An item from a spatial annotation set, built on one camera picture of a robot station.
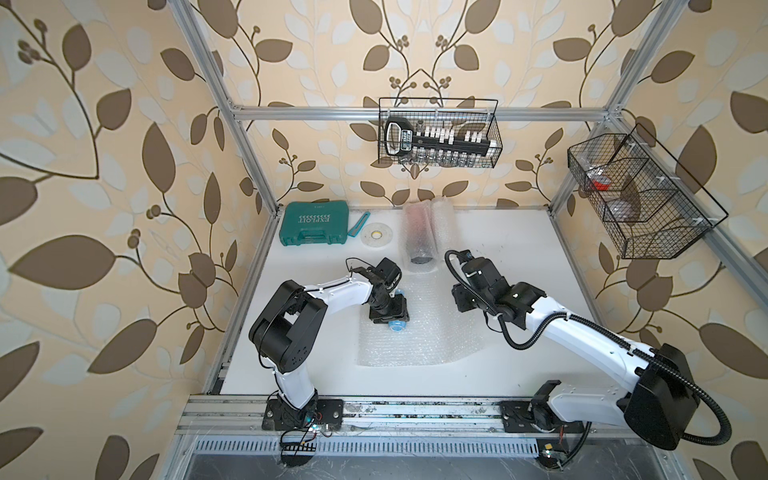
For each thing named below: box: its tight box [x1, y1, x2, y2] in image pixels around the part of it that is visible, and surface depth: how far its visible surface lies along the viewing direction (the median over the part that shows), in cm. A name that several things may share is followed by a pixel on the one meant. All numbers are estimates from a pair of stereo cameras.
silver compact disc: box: [360, 222, 393, 248], surface depth 114 cm
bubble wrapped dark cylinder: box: [402, 201, 437, 273], surface depth 104 cm
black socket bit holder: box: [384, 117, 493, 155], surface depth 84 cm
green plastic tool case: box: [279, 200, 350, 246], surface depth 114 cm
